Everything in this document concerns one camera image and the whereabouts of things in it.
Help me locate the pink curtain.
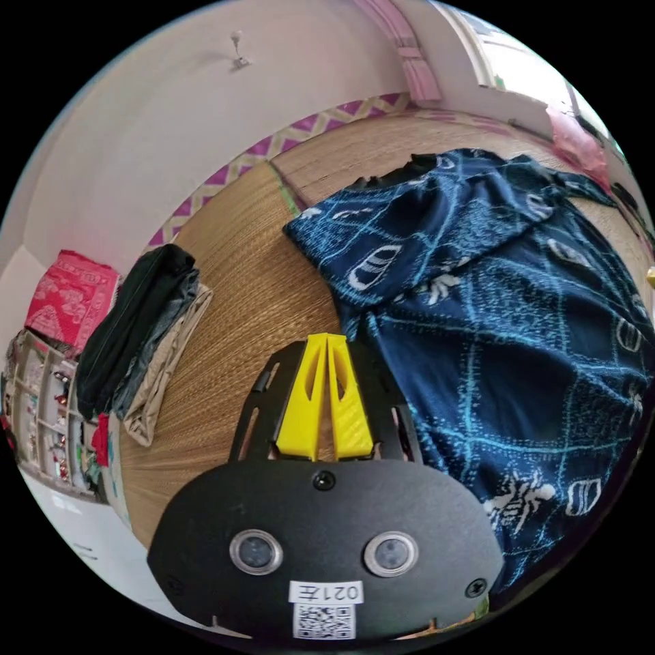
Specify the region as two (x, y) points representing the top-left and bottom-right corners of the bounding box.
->
(353, 0), (443, 103)

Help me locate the shelf with red cloth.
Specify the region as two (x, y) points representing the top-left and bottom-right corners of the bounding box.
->
(1, 249), (122, 504)

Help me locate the blue long sleeve with print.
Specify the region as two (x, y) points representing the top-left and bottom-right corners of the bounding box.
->
(282, 147), (655, 598)

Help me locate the pink bag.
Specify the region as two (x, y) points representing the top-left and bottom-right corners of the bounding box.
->
(545, 104), (609, 177)

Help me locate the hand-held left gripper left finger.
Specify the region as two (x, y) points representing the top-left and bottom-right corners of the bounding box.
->
(276, 333), (329, 461)

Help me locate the pile of clothes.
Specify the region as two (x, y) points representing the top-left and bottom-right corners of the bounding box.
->
(75, 243), (214, 447)

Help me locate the window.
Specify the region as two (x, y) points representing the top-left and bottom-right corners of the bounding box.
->
(450, 0), (582, 106)

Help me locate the wall lamp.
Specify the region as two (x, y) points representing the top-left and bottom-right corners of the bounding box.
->
(227, 30), (253, 72)

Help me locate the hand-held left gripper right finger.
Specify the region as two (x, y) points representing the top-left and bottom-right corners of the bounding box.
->
(327, 334), (375, 461)

